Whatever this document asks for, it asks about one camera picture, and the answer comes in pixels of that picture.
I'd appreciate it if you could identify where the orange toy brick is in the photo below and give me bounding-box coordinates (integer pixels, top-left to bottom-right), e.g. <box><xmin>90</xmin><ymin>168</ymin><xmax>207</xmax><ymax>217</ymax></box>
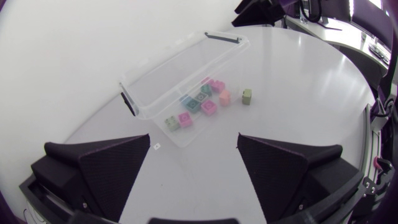
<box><xmin>218</xmin><ymin>89</ymin><xmax>231</xmax><ymax>107</ymax></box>

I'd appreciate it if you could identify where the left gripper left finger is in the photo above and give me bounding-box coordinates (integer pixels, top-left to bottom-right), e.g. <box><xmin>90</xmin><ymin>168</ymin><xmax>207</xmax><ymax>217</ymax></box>
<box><xmin>30</xmin><ymin>134</ymin><xmax>151</xmax><ymax>223</ymax></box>

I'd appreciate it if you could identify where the clear plastic container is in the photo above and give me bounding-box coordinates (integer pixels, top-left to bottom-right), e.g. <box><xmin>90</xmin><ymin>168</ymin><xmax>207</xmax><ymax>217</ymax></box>
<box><xmin>119</xmin><ymin>30</ymin><xmax>251</xmax><ymax>148</ymax></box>

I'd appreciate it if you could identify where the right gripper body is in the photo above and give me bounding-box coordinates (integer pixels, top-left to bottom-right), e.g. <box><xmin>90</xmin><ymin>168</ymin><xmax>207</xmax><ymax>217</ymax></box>
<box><xmin>231</xmin><ymin>0</ymin><xmax>286</xmax><ymax>28</ymax></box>

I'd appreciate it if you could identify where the black keyboard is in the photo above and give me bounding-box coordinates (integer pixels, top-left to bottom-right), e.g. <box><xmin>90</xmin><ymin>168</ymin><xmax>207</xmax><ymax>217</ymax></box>
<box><xmin>368</xmin><ymin>42</ymin><xmax>391</xmax><ymax>65</ymax></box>

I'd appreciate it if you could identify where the light green toy brick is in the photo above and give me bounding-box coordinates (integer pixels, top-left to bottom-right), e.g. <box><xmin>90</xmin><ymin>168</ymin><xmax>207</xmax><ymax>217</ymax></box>
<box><xmin>164</xmin><ymin>115</ymin><xmax>180</xmax><ymax>133</ymax></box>

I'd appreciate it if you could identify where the olive green toy brick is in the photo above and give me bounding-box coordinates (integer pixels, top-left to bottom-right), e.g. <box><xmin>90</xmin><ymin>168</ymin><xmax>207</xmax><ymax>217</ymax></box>
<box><xmin>242</xmin><ymin>88</ymin><xmax>252</xmax><ymax>106</ymax></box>

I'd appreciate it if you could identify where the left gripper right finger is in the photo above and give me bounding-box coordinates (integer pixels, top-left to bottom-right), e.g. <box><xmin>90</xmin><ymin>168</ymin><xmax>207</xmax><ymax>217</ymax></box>
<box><xmin>236</xmin><ymin>133</ymin><xmax>363</xmax><ymax>223</ymax></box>

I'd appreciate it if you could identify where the teal toy brick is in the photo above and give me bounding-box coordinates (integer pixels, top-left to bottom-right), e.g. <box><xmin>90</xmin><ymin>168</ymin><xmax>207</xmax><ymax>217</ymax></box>
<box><xmin>185</xmin><ymin>98</ymin><xmax>201</xmax><ymax>114</ymax></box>

